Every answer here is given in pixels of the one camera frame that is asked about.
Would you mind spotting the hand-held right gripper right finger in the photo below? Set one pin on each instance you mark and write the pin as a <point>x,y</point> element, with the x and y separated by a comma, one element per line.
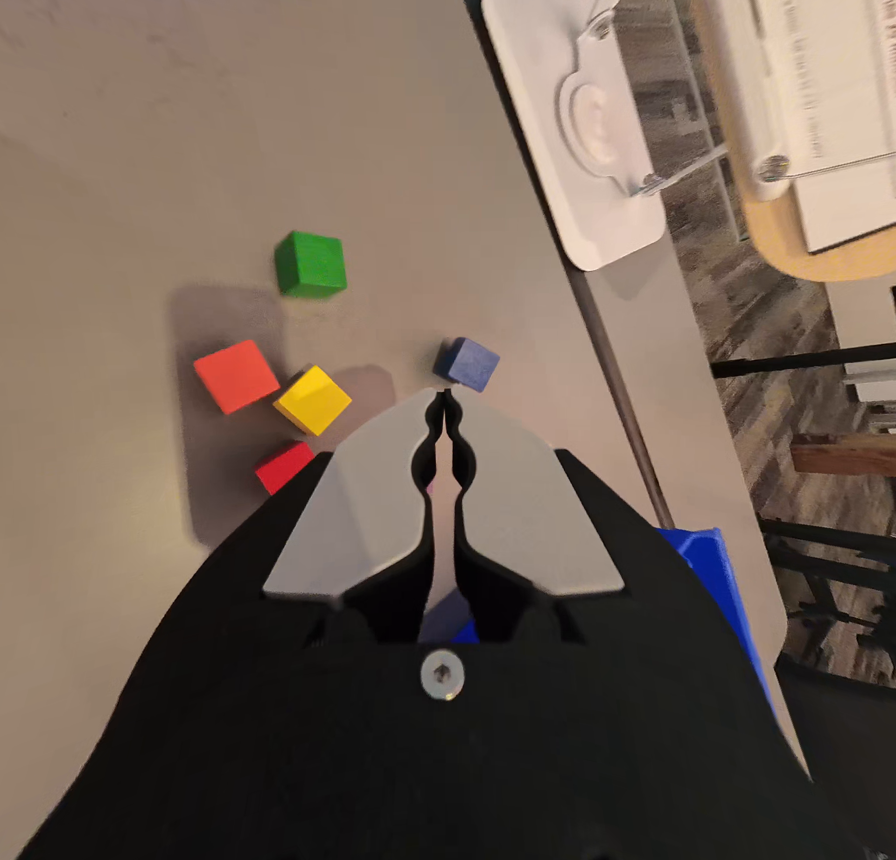
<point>532,517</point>

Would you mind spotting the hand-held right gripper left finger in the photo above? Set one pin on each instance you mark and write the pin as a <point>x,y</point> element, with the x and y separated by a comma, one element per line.
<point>357,517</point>

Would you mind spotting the red wooden cube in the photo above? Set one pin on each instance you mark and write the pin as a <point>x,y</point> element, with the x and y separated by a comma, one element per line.
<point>283,464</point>

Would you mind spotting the yellow wooden cube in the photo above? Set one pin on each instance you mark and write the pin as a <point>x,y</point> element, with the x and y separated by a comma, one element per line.
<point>311,398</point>

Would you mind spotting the blue wooden cube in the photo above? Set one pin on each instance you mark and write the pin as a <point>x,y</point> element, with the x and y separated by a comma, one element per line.
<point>467,363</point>

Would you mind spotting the orange wooden cube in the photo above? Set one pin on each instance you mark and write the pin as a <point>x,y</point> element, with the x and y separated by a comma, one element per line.
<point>236,377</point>

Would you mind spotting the blue plastic bin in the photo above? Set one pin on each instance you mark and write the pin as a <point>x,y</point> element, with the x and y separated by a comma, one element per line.
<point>714,580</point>

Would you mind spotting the green wooden cube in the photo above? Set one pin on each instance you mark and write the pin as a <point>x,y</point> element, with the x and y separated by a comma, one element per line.
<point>311,265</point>

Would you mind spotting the black framed sign stand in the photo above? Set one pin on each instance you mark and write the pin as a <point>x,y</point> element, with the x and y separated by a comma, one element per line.
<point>770,366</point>
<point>826,534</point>

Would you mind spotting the white document stand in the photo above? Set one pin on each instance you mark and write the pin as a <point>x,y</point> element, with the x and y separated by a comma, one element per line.
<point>784,258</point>

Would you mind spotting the black office chair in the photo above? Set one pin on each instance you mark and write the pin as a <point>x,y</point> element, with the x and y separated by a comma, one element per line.
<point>854,769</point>

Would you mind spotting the instruction sheet board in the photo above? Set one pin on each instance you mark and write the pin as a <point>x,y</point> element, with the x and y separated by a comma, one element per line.
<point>840,69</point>

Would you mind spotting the wooden post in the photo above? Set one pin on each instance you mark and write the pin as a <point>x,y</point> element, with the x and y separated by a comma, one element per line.
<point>840,454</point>

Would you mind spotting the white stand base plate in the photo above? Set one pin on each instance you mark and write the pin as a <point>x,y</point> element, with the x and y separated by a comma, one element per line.
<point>532,104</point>

